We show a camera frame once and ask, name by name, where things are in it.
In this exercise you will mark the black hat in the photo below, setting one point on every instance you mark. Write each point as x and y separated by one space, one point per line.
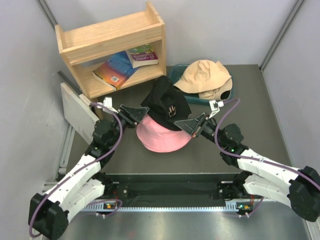
166 104

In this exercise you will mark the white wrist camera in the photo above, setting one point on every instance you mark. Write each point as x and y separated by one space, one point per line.
215 107
108 105

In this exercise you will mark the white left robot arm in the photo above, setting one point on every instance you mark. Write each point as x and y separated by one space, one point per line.
51 212

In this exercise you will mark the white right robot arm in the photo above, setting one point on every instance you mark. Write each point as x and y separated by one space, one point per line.
296 188

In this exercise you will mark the pink bucket hat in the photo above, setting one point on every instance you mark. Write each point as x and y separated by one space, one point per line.
164 147
150 132

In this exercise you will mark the beige baseball cap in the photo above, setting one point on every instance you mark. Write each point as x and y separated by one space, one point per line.
219 94

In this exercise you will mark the grey slotted cable duct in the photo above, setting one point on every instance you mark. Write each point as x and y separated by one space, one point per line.
230 206

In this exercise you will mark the teal plastic basin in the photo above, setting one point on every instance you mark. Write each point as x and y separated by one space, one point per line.
175 74

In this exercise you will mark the grey flat board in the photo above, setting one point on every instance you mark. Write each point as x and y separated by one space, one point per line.
77 110

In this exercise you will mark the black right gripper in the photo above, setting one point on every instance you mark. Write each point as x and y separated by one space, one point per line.
192 126

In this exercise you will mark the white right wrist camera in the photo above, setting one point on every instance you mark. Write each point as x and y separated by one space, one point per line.
215 107

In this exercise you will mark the beige bucket hat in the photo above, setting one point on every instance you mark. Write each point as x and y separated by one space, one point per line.
202 76

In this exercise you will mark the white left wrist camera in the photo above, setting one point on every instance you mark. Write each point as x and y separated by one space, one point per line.
108 105

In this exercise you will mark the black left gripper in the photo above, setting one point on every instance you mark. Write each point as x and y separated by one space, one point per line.
132 116

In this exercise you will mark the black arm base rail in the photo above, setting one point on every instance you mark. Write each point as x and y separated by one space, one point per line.
171 190

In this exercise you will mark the blue orange paperback book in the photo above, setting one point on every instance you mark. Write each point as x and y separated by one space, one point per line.
115 71

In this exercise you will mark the wooden bookshelf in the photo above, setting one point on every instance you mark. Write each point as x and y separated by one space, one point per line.
106 38

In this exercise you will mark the green purple paperback book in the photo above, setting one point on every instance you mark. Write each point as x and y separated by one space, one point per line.
143 55

